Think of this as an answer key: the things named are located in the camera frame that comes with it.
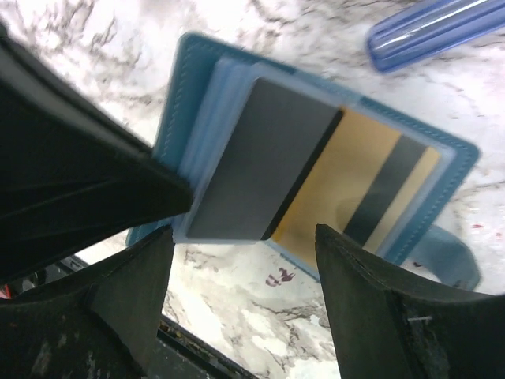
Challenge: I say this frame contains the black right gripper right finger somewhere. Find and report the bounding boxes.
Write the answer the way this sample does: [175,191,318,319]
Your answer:
[315,224,504,378]

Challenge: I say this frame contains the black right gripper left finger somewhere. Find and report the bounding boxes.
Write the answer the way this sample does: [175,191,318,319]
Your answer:
[1,227,174,378]

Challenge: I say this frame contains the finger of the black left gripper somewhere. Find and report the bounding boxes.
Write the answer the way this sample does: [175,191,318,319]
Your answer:
[1,29,193,283]

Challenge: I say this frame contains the gold card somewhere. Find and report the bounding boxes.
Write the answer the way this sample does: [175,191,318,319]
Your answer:
[271,108,441,262]

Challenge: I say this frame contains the blue leather card holder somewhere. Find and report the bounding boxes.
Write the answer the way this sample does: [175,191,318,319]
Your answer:
[152,33,480,290]

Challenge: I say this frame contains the black VIP card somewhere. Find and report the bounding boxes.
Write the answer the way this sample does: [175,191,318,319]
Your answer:
[180,76,339,241]

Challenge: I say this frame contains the blue transparent handle screwdriver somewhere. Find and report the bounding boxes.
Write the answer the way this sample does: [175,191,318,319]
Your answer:
[366,0,504,73]

